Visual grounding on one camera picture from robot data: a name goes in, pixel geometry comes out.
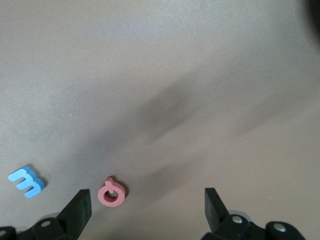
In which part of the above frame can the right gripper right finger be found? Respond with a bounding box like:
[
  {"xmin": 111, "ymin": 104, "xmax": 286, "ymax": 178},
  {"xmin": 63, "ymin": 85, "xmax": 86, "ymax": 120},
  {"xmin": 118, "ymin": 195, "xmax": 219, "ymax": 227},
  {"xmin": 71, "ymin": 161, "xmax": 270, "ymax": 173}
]
[{"xmin": 201, "ymin": 187, "xmax": 306, "ymax": 240}]

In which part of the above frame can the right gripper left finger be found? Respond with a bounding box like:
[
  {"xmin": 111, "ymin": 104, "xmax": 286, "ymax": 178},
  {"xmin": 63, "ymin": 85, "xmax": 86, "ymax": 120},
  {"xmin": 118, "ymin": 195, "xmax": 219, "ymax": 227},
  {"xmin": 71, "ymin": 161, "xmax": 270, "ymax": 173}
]
[{"xmin": 0, "ymin": 189, "xmax": 92, "ymax": 240}]

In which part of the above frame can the blue letter E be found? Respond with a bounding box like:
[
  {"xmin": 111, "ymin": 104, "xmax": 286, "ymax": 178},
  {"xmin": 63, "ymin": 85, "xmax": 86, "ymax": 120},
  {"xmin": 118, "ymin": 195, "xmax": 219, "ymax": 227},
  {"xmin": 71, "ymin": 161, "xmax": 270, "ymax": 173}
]
[{"xmin": 7, "ymin": 164, "xmax": 47, "ymax": 199}]

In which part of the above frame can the red letter Q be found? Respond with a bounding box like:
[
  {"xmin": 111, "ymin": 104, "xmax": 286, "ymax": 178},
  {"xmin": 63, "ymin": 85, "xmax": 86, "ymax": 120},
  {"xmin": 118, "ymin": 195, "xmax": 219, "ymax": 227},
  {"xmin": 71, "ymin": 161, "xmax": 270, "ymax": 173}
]
[{"xmin": 97, "ymin": 176, "xmax": 127, "ymax": 208}]

